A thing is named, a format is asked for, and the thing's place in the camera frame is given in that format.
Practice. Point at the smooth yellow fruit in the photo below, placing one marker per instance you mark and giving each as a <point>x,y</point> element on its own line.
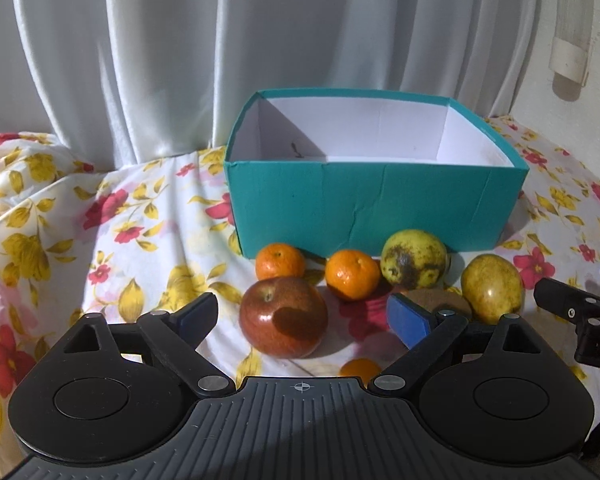
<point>492,287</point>

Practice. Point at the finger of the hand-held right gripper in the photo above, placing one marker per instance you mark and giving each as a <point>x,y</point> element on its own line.
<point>565,300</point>

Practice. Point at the orange mandarin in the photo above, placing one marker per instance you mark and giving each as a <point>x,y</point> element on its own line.
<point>280,261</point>
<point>352,275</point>

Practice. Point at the red apple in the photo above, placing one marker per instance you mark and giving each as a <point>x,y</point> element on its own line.
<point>280,320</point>

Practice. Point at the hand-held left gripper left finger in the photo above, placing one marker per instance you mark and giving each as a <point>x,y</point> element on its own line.
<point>200,316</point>

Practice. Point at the teal cardboard box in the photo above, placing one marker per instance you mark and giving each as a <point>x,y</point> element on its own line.
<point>380,200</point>

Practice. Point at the brown kiwi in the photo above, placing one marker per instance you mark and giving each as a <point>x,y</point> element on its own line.
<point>447,300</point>

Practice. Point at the floral bed sheet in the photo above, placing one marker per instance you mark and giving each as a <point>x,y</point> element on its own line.
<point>130,240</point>

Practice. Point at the white wall pipe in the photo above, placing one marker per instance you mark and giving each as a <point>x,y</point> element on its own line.
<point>572,25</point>

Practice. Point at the small round orange fruit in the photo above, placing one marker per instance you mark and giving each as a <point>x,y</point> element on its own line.
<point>359,368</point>

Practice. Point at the brown-spotted yellow-green fruit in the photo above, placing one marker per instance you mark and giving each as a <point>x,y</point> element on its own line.
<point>415,257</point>

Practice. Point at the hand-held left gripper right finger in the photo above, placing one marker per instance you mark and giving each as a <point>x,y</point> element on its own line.
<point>405,317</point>

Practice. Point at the white curtain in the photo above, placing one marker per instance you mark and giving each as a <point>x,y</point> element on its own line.
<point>180,60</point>

